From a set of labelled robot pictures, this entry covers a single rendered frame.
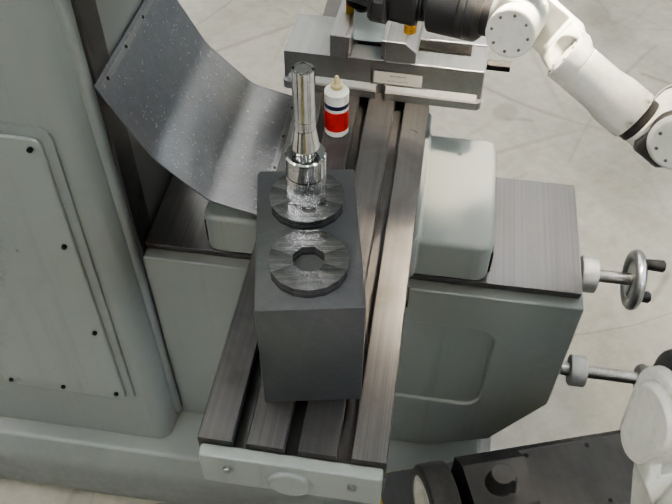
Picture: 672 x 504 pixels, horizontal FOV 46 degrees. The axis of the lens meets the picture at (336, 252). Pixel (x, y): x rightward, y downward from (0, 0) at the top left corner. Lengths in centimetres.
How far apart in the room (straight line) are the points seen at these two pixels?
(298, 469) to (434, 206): 58
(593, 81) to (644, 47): 238
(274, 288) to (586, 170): 207
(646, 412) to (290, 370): 42
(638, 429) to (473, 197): 54
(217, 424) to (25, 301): 69
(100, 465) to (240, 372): 96
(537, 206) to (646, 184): 133
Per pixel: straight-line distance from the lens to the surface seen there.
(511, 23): 108
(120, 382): 172
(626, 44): 349
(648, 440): 102
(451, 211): 137
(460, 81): 138
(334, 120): 130
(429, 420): 175
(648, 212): 275
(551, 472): 142
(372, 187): 124
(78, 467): 197
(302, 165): 87
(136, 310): 155
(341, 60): 139
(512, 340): 149
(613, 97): 112
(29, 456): 201
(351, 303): 84
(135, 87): 129
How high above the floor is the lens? 182
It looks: 48 degrees down
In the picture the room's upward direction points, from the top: straight up
